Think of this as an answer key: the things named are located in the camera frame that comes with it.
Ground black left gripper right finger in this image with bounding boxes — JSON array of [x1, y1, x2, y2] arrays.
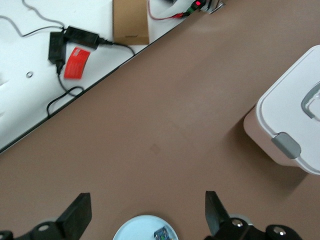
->
[[203, 190, 305, 240]]

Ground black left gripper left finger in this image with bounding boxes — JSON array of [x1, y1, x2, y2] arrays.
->
[[0, 192, 93, 240]]

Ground light blue plate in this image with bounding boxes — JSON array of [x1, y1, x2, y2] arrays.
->
[[112, 214, 180, 240]]

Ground white lunch box grey clips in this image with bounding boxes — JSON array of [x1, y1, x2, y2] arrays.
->
[[243, 44, 320, 175]]

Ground red card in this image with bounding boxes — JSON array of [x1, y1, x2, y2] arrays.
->
[[63, 46, 92, 80]]

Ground black power adapter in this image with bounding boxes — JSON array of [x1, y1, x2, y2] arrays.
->
[[47, 31, 67, 65], [61, 25, 106, 51]]

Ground brown cardboard box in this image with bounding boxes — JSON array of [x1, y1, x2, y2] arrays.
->
[[112, 0, 151, 46]]

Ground red alligator clip lead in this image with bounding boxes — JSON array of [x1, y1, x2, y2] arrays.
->
[[145, 0, 189, 21]]

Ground red digit display module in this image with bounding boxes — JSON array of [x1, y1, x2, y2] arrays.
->
[[184, 0, 209, 14]]

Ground green push button switch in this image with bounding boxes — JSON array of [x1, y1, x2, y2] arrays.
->
[[152, 225, 174, 240]]

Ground black adapter mains cable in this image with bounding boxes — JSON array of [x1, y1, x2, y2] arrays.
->
[[45, 62, 85, 119]]

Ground black adapter output cable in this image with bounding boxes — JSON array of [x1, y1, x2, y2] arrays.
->
[[98, 38, 136, 57]]

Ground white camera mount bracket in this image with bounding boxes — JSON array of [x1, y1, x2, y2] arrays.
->
[[206, 0, 226, 15]]

